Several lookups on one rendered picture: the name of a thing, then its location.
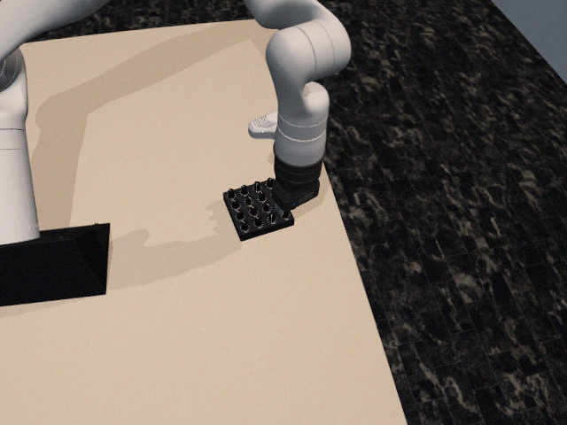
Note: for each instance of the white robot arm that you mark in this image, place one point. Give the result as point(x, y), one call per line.
point(294, 55)

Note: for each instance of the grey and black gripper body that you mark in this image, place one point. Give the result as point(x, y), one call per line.
point(297, 166)

